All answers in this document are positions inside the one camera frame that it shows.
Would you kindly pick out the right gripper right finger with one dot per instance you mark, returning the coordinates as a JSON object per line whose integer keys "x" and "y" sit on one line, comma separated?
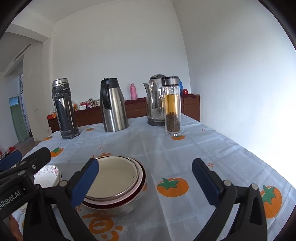
{"x": 250, "y": 220}

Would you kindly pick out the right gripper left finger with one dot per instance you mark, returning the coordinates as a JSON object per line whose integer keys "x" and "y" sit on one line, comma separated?
{"x": 40, "y": 220}

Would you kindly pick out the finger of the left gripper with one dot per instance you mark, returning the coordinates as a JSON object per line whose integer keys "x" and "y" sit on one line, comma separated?
{"x": 10, "y": 160}

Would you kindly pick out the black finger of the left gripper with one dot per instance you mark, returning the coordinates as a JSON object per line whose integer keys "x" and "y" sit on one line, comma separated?
{"x": 38, "y": 158}

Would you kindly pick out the white plate pink flowers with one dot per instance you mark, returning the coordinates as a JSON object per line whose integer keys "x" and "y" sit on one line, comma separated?
{"x": 48, "y": 176}

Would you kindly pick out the white enamel bowl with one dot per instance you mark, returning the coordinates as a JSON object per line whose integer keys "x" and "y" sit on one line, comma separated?
{"x": 117, "y": 175}

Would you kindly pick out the stainless steel bowl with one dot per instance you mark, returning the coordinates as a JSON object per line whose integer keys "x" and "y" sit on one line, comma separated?
{"x": 125, "y": 204}

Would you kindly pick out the pink red plastic bowl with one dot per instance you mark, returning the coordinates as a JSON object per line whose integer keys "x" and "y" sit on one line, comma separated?
{"x": 118, "y": 187}

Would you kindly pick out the green door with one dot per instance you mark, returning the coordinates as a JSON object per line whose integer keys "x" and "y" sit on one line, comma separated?
{"x": 18, "y": 119}

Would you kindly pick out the dark red wooden sideboard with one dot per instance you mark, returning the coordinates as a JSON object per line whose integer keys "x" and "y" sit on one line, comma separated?
{"x": 190, "y": 105}

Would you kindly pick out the dark grey thermos flask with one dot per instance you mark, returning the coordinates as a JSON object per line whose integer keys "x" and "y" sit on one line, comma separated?
{"x": 61, "y": 96}

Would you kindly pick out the persimmon print tablecloth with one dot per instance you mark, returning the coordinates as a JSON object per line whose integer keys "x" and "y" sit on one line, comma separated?
{"x": 173, "y": 206}

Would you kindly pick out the pink thermos bottle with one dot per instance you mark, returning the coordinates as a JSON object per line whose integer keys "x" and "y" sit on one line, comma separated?
{"x": 133, "y": 92}

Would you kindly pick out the stainless electric kettle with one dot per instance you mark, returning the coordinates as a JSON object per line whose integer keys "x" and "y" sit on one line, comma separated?
{"x": 155, "y": 106}

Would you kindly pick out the glass tea bottle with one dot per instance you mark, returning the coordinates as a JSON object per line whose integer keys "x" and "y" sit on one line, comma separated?
{"x": 172, "y": 105}

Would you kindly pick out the steel carafe black handle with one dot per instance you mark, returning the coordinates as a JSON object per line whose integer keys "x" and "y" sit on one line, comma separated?
{"x": 112, "y": 104}

